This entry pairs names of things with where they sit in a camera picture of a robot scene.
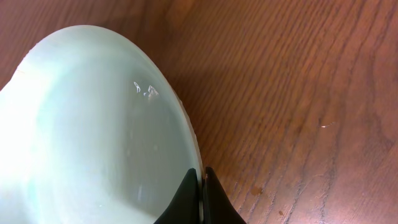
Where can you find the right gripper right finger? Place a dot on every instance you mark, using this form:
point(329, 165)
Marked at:
point(217, 208)

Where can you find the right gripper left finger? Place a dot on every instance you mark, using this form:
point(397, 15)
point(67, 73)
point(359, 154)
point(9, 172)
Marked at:
point(184, 207)

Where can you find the mint green plate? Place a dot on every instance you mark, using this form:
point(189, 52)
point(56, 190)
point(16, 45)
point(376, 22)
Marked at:
point(91, 132)

